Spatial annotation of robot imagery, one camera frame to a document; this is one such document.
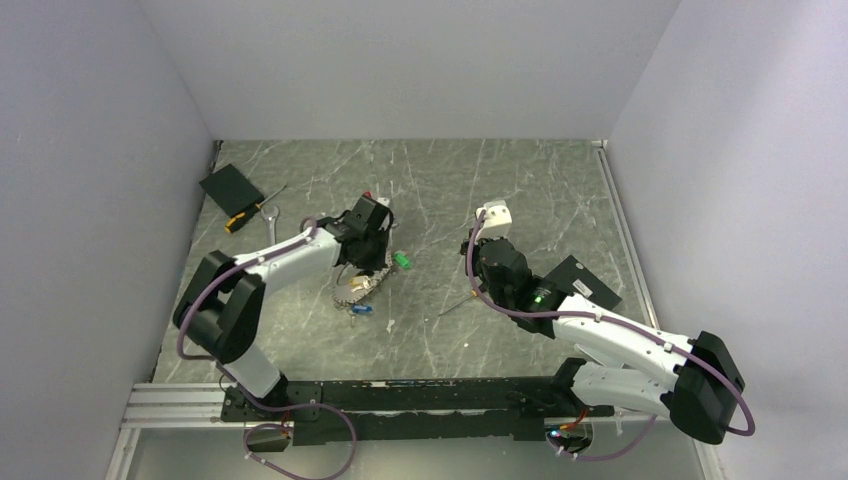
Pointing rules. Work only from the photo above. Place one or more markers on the green key tag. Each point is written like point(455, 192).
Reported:
point(402, 260)

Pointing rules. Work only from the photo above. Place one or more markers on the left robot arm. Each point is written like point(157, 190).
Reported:
point(217, 317)

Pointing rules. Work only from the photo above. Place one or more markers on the metal key organizer plate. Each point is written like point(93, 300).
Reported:
point(351, 286)

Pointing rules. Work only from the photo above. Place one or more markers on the black box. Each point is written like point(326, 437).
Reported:
point(573, 277)
point(231, 190)

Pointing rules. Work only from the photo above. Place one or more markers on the right black box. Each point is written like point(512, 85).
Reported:
point(573, 277)

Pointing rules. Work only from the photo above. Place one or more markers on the right orange black screwdriver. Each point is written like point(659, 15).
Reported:
point(471, 296)

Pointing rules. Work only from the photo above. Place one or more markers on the silver wrench left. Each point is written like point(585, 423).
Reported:
point(270, 214)

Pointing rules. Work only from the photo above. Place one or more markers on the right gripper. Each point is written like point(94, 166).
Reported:
point(475, 247)

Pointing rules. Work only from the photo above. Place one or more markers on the left orange black screwdriver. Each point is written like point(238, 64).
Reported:
point(237, 222)

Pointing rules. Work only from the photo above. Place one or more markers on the orange black screwdriver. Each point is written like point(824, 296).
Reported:
point(237, 222)
point(471, 296)

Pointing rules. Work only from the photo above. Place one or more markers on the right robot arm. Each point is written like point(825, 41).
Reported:
point(693, 382)

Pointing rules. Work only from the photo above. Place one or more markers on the left black box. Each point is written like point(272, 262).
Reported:
point(231, 190)

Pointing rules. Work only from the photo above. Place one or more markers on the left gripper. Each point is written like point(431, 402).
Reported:
point(377, 262)

